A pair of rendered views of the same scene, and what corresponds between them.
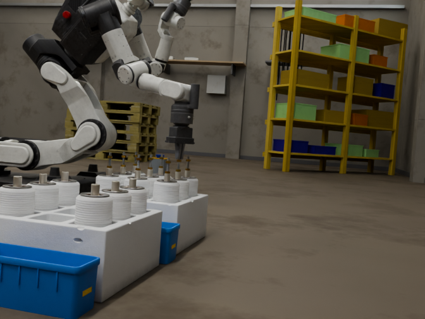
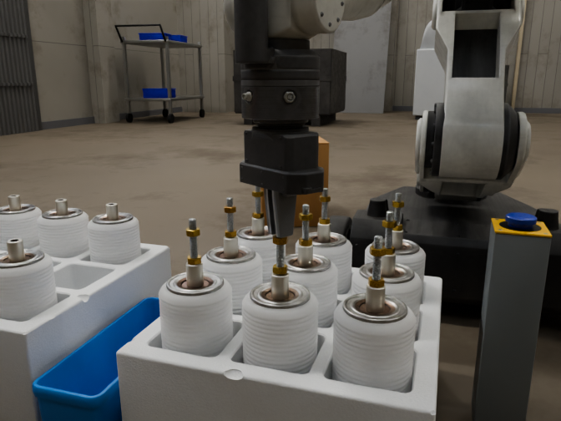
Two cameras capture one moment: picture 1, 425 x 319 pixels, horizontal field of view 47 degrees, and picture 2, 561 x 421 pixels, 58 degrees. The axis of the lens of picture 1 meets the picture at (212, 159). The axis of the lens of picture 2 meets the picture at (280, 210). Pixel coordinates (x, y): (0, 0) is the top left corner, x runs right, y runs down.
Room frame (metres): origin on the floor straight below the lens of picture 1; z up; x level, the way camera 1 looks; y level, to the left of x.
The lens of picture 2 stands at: (1.92, -0.45, 0.51)
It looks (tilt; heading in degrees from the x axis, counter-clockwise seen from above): 15 degrees down; 93
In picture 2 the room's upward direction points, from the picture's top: straight up
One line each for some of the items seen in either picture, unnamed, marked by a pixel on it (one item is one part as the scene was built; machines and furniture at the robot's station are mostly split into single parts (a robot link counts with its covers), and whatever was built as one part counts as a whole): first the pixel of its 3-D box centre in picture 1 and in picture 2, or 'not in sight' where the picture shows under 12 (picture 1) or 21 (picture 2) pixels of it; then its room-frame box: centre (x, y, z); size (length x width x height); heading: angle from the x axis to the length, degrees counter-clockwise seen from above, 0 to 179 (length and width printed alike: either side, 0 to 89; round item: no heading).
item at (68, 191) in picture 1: (62, 209); (116, 263); (1.55, 0.47, 0.16); 0.10 x 0.10 x 0.18
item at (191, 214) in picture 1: (147, 216); (304, 362); (1.92, 0.24, 0.09); 0.39 x 0.39 x 0.18; 75
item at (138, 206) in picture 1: (130, 217); (24, 314); (1.49, 0.24, 0.16); 0.10 x 0.10 x 0.18
